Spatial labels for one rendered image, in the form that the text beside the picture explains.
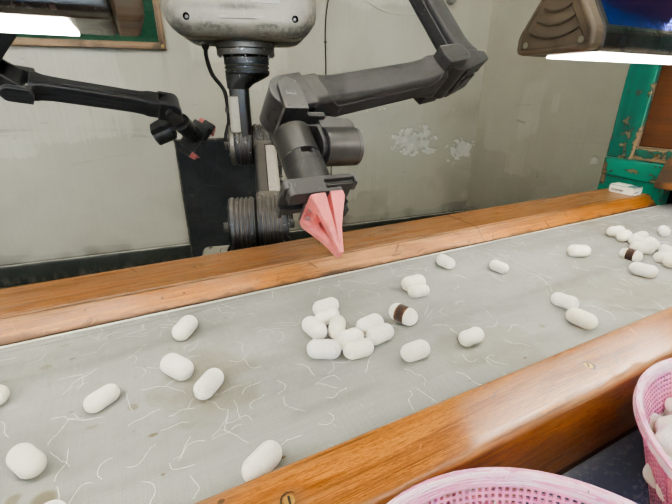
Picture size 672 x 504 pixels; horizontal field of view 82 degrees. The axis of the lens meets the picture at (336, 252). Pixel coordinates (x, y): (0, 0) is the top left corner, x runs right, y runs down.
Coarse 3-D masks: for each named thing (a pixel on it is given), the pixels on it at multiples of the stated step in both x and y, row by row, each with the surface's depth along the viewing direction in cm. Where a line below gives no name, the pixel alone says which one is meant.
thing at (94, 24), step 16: (0, 0) 17; (16, 0) 17; (32, 0) 17; (48, 0) 18; (64, 0) 18; (80, 0) 18; (96, 0) 18; (112, 0) 19; (128, 0) 19; (32, 16) 18; (48, 16) 18; (64, 16) 18; (80, 16) 19; (96, 16) 19; (112, 16) 20; (128, 16) 19; (144, 16) 20; (80, 32) 23; (96, 32) 23; (112, 32) 23; (128, 32) 23
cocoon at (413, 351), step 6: (414, 342) 41; (420, 342) 41; (426, 342) 42; (402, 348) 41; (408, 348) 41; (414, 348) 41; (420, 348) 41; (426, 348) 41; (402, 354) 41; (408, 354) 40; (414, 354) 41; (420, 354) 41; (426, 354) 41; (408, 360) 41; (414, 360) 41
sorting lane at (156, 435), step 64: (512, 256) 68; (128, 320) 49; (256, 320) 49; (384, 320) 49; (448, 320) 49; (512, 320) 49; (64, 384) 38; (128, 384) 38; (192, 384) 38; (256, 384) 38; (320, 384) 38; (384, 384) 38; (448, 384) 38; (0, 448) 32; (64, 448) 32; (128, 448) 32; (192, 448) 32; (320, 448) 32
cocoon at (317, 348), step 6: (312, 342) 41; (318, 342) 41; (324, 342) 41; (330, 342) 41; (336, 342) 42; (312, 348) 41; (318, 348) 41; (324, 348) 41; (330, 348) 41; (336, 348) 41; (312, 354) 41; (318, 354) 41; (324, 354) 41; (330, 354) 41; (336, 354) 41
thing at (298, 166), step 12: (288, 156) 52; (300, 156) 51; (312, 156) 52; (288, 168) 52; (300, 168) 51; (312, 168) 51; (324, 168) 52; (288, 180) 48; (300, 180) 48; (324, 180) 50; (336, 180) 51; (348, 180) 52; (348, 192) 54; (276, 204) 52; (300, 204) 53
